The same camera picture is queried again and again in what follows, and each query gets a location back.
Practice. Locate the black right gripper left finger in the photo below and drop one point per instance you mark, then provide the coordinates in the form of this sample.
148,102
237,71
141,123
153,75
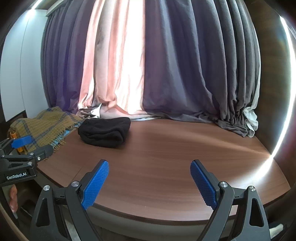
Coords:
48,222

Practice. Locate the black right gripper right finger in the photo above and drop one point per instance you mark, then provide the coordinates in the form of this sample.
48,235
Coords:
250,222

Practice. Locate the dark pants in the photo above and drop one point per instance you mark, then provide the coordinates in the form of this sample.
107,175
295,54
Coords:
107,133

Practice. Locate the person's left hand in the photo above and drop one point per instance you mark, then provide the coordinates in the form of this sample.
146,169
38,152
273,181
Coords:
13,202

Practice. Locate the yellow plaid fringed blanket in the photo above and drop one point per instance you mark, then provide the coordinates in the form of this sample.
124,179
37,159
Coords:
49,127

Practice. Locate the white cabinet panel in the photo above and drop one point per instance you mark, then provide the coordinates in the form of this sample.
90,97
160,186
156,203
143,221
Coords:
21,79

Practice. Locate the white cloth behind curtain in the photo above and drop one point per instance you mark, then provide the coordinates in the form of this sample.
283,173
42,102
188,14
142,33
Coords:
250,115

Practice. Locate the pink sheer curtain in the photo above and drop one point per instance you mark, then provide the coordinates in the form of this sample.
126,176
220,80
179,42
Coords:
113,70

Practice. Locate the purple grey curtain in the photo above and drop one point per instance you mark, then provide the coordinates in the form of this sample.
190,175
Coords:
202,61

